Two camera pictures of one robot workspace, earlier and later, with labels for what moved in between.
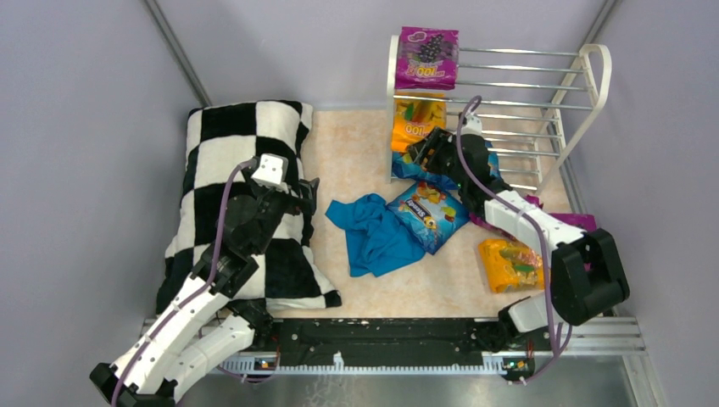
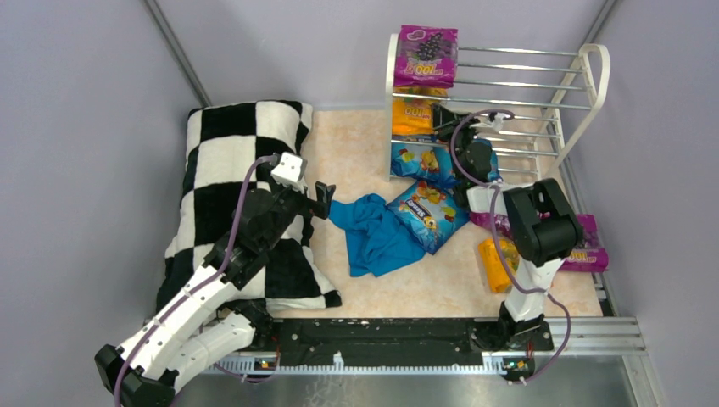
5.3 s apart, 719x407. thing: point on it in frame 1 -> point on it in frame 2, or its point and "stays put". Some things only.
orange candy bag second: x=511 y=265 stays put
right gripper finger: x=420 y=152 -> x=444 y=122
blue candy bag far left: x=403 y=166 stays put
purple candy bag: x=426 y=58 stays put
